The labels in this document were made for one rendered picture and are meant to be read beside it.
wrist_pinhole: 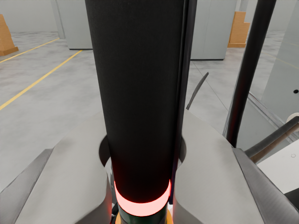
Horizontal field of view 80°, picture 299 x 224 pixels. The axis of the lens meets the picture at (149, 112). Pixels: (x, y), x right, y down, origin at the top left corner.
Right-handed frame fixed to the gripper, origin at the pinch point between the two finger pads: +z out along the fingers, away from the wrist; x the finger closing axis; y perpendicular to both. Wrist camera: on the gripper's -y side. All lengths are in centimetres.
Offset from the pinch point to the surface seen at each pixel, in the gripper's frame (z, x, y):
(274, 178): 17.9, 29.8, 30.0
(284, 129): 10.7, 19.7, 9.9
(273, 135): 9.1, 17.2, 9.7
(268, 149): 7.9, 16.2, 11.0
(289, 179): 16.2, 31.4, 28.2
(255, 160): 6.0, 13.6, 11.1
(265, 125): 78, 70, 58
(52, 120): 220, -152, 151
